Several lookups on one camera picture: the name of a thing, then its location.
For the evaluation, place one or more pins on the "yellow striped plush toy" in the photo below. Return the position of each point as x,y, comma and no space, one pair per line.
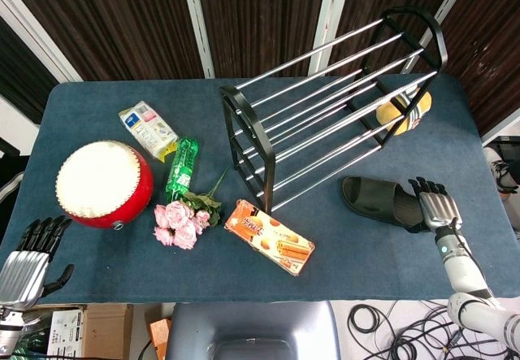
390,112

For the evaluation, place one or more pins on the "white tissue pack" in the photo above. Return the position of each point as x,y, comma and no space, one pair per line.
148,130

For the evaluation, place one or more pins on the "red drum with white skin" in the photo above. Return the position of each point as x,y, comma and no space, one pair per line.
101,181

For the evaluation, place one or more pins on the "black rubber slipper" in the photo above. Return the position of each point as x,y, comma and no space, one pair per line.
378,199

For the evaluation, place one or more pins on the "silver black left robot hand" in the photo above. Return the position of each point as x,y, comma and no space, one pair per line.
22,268

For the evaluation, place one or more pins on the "brown cardboard box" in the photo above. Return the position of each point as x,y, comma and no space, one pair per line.
105,327

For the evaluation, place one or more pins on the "small orange box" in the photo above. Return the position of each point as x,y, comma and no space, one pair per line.
160,335

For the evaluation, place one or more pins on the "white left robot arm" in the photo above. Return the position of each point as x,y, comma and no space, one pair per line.
10,329

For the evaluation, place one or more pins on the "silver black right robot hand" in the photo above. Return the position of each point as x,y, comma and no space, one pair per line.
438,207

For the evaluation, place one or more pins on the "orange egg roll biscuit box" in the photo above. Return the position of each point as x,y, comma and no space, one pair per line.
268,236

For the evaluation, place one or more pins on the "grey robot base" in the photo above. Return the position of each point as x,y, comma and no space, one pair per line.
252,323

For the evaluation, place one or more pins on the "pink artificial rose bouquet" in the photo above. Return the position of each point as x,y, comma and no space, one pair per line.
178,218

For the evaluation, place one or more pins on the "blue tablecloth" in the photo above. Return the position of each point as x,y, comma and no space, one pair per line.
203,270

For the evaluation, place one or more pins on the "black chrome shoe rack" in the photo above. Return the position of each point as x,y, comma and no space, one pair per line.
260,132

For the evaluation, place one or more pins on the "green plastic bottle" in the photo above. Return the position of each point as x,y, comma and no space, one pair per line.
183,169

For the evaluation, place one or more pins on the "black and white equipment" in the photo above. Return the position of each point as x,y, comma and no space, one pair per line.
505,173

